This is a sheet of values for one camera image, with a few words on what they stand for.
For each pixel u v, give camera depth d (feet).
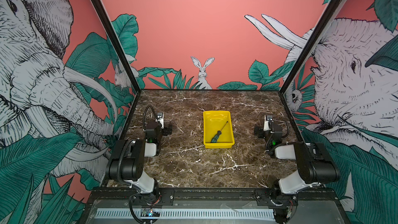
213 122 3.35
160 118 2.70
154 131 2.36
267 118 2.74
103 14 2.58
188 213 2.30
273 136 2.40
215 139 3.01
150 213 2.29
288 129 3.31
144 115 3.48
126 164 1.48
